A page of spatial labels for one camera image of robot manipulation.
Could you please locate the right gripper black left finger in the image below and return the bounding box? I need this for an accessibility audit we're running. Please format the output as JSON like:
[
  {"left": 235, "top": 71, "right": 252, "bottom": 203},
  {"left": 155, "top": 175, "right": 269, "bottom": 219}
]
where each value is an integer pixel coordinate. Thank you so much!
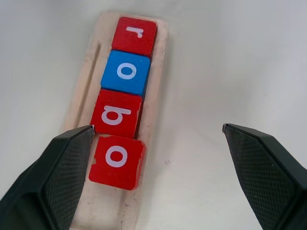
[{"left": 0, "top": 124, "right": 97, "bottom": 230}]

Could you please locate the red letter tile b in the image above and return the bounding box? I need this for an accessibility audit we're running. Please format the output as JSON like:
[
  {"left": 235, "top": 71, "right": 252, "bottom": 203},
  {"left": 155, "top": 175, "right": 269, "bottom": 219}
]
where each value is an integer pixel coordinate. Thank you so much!
[{"left": 90, "top": 89, "right": 143, "bottom": 140}]

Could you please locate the blue letter tile o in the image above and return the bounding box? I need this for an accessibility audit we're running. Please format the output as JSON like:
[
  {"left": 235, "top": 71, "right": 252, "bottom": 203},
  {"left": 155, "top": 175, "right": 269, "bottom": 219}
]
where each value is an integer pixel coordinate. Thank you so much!
[{"left": 100, "top": 49, "right": 152, "bottom": 97}]

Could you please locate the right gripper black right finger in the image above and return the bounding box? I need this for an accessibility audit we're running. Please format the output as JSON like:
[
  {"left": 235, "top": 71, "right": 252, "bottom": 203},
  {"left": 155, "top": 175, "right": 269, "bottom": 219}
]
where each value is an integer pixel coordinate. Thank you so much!
[{"left": 222, "top": 123, "right": 307, "bottom": 230}]

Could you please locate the wooden letter tile rack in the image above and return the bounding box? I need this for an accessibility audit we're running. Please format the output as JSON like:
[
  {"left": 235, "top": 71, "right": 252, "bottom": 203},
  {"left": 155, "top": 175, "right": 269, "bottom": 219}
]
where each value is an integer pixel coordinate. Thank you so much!
[{"left": 62, "top": 10, "right": 169, "bottom": 230}]

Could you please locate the red letter tile o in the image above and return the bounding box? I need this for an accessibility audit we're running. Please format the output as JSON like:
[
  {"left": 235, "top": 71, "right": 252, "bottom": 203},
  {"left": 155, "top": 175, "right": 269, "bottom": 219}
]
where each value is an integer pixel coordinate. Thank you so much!
[{"left": 88, "top": 135, "right": 146, "bottom": 191}]

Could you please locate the red letter tile r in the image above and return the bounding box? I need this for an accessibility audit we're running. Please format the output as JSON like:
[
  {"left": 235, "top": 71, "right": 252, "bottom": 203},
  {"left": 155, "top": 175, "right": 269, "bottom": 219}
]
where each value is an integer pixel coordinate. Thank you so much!
[{"left": 111, "top": 16, "right": 158, "bottom": 58}]

